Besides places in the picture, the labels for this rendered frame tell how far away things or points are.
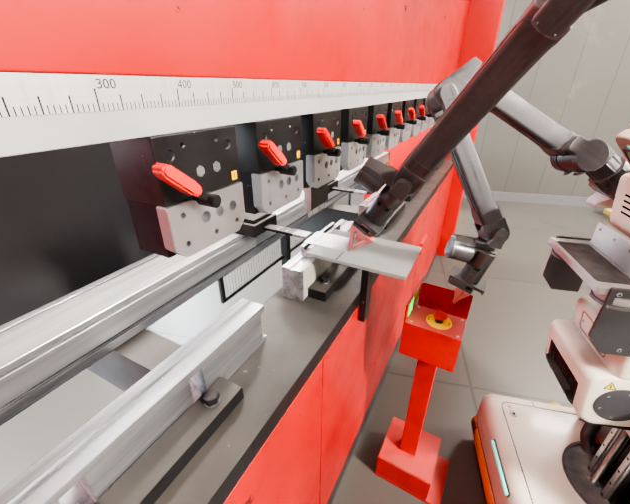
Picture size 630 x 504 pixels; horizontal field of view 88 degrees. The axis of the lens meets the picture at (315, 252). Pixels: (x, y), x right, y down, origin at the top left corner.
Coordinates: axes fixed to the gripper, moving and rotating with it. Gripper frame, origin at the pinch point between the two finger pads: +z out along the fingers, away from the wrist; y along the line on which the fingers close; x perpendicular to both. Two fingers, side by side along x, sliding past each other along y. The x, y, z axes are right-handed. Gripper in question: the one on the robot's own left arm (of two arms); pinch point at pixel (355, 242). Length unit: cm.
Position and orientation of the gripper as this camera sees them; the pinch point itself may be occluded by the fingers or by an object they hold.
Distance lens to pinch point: 88.9
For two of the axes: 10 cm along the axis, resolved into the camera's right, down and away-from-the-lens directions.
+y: -4.6, 4.2, -7.9
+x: 7.6, 6.4, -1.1
